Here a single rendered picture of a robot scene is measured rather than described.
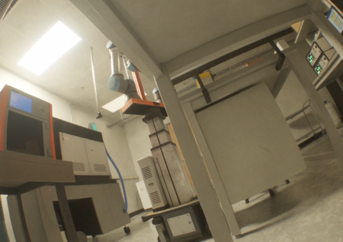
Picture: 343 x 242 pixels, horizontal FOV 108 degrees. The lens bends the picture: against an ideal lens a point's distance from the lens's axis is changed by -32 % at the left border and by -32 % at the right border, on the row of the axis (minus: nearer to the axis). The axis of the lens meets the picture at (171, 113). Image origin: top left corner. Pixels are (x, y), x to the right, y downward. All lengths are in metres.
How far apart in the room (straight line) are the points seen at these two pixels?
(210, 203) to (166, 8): 0.60
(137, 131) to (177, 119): 5.02
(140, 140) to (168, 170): 4.16
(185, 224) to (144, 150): 4.31
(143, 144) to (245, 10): 5.03
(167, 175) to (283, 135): 0.86
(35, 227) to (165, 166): 1.24
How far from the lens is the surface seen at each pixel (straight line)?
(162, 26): 0.60
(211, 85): 1.09
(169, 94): 0.65
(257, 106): 1.18
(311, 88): 1.23
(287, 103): 5.31
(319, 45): 2.81
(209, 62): 1.05
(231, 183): 1.12
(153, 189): 1.37
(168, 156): 1.38
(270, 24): 0.81
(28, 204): 1.79
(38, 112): 1.21
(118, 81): 1.45
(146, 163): 1.38
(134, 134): 5.64
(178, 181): 1.36
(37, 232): 1.74
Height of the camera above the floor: 0.42
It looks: 22 degrees up
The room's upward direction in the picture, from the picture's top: 21 degrees counter-clockwise
